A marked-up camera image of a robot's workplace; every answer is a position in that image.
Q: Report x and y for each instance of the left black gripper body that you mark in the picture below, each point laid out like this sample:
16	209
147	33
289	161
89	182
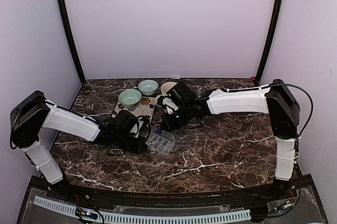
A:
133	147

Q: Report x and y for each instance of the floral rectangular ceramic plate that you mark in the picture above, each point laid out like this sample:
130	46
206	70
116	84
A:
145	107

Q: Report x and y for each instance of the light green ceramic bowl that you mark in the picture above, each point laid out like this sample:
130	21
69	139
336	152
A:
130	98

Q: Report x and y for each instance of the white slotted cable duct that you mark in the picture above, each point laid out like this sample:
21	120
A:
87	215

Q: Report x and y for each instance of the right black frame post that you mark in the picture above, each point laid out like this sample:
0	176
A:
268	43

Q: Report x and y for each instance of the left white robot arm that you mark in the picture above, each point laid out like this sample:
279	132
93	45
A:
35	112

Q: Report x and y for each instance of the black frame post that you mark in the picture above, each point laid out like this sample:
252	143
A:
268	43
70	40

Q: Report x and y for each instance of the clear plastic pill organizer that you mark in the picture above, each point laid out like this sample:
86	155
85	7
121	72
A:
160	141

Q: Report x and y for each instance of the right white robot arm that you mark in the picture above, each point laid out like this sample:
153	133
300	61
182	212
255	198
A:
182	105

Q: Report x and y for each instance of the cream ceramic mug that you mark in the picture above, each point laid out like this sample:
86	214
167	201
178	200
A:
164	89

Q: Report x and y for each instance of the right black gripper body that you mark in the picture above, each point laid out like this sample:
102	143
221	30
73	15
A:
183	118

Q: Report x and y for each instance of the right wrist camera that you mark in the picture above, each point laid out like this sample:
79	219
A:
167	104

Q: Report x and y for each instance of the blue striped ceramic bowl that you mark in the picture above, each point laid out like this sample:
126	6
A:
148	87

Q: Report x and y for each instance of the black front rail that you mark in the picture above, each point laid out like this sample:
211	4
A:
247	197

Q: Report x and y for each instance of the left black frame post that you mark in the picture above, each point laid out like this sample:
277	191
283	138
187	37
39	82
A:
70	40

